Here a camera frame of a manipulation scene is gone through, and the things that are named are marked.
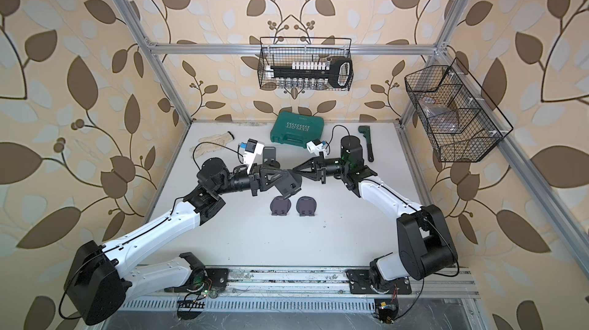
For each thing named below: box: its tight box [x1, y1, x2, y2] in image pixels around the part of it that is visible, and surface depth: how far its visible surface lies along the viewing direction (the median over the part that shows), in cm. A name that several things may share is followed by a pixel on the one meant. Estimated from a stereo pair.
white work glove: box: [189, 131, 235, 159], surface depth 115 cm
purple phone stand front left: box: [269, 195, 292, 216], surface depth 91 cm
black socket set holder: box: [265, 59, 354, 90], surface depth 86 cm
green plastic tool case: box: [269, 111, 325, 149], surface depth 114 cm
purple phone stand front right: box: [296, 195, 317, 217], surface depth 93 cm
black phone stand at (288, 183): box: [273, 169, 303, 199], surface depth 67 cm
